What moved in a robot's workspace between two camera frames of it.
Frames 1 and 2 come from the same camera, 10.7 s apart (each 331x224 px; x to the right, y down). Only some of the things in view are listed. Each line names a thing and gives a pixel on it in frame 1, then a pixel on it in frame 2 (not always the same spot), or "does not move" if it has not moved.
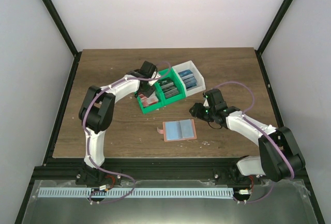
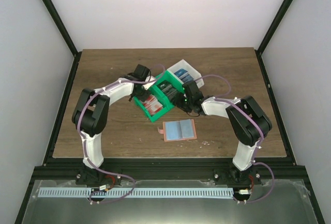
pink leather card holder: x=178 y=130 does not move
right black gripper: x=197 y=112 -> x=178 y=100
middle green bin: x=169 y=87 does not move
